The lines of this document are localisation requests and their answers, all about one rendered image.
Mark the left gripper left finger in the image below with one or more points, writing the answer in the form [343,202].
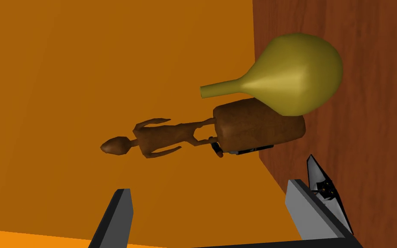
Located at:
[115,224]

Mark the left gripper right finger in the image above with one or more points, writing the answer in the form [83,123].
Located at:
[308,217]

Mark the black and white pointed object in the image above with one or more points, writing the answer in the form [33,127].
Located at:
[317,175]

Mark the brown wooden figure statue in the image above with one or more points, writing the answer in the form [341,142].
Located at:
[253,127]

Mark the small black and red stick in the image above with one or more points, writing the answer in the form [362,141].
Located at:
[216,150]

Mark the brown wooden table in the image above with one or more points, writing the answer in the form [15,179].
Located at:
[377,113]

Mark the yellow round long-necked vase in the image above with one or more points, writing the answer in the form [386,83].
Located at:
[295,75]

